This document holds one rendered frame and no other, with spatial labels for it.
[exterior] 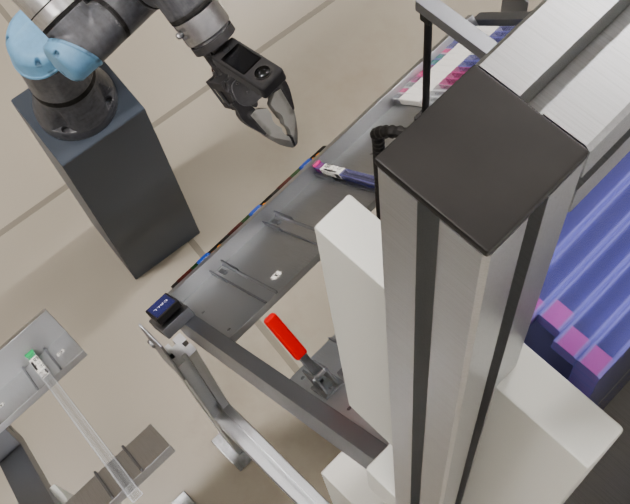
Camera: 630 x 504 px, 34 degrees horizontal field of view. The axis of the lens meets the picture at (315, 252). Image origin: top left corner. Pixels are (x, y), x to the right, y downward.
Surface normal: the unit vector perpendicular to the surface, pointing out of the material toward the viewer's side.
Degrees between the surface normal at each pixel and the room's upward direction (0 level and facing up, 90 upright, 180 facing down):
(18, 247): 0
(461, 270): 90
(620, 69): 0
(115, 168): 90
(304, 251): 43
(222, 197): 0
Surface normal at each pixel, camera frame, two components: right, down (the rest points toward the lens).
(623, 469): -0.08, -0.39
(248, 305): -0.54, -0.71
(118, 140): 0.62, 0.70
